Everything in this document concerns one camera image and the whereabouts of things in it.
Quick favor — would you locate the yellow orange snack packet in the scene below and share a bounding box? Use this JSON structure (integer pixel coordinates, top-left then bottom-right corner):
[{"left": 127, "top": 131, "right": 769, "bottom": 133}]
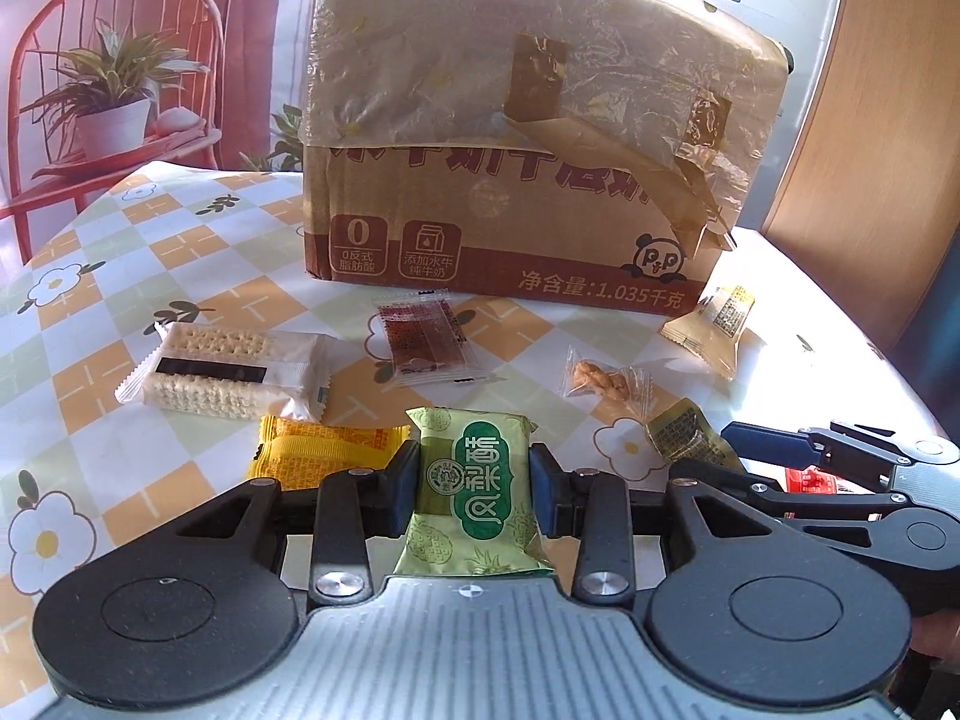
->
[{"left": 247, "top": 414, "right": 412, "bottom": 494}]

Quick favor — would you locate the green snack packet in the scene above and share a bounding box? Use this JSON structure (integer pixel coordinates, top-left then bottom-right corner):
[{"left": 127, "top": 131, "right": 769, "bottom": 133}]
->
[{"left": 394, "top": 406, "right": 542, "bottom": 578}]

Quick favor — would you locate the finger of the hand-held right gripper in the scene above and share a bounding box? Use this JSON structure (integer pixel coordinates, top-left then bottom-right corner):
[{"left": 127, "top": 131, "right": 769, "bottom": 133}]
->
[
  {"left": 669, "top": 456, "right": 912, "bottom": 541},
  {"left": 721, "top": 420, "right": 960, "bottom": 496}
]

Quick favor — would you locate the cardboard box with plastic liner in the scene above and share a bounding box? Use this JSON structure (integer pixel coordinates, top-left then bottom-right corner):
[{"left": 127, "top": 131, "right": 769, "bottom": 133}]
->
[{"left": 298, "top": 0, "right": 790, "bottom": 252}]

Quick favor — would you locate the printed pink room backdrop cloth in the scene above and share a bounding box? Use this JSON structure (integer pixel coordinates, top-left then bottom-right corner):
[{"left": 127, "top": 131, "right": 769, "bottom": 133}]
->
[{"left": 0, "top": 0, "right": 320, "bottom": 263}]

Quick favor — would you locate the white biscuit packet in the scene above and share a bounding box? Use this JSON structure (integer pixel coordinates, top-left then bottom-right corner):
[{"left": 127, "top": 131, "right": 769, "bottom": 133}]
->
[{"left": 114, "top": 321, "right": 331, "bottom": 423}]

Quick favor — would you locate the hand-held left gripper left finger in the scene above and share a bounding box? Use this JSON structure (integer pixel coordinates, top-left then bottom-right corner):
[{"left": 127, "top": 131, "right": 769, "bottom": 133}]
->
[{"left": 176, "top": 439, "right": 422, "bottom": 608}]

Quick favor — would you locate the dark red snack packet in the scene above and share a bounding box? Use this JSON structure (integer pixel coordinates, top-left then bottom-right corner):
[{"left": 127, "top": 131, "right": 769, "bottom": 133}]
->
[{"left": 373, "top": 296, "right": 481, "bottom": 389}]

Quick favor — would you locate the gold foil snack packet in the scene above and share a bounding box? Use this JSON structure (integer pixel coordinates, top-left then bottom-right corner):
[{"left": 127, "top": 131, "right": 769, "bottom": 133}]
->
[{"left": 643, "top": 399, "right": 745, "bottom": 470}]

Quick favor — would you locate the brown cardboard box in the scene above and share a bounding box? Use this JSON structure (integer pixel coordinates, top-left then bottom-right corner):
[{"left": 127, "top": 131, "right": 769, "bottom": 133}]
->
[{"left": 300, "top": 112, "right": 794, "bottom": 314}]

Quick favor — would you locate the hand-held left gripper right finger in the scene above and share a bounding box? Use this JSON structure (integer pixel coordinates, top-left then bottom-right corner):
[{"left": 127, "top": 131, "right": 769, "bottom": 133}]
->
[{"left": 529, "top": 444, "right": 785, "bottom": 608}]

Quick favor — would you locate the clear nut snack packet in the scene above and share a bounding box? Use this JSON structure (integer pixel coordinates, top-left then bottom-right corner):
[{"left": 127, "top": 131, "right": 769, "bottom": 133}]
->
[{"left": 562, "top": 345, "right": 653, "bottom": 418}]

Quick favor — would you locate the beige snack packet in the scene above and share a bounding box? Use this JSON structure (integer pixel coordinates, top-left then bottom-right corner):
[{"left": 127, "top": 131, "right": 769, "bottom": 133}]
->
[{"left": 660, "top": 285, "right": 757, "bottom": 380}]

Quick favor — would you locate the wooden panel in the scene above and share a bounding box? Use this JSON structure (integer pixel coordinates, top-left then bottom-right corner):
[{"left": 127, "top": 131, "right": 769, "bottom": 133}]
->
[{"left": 761, "top": 0, "right": 960, "bottom": 355}]

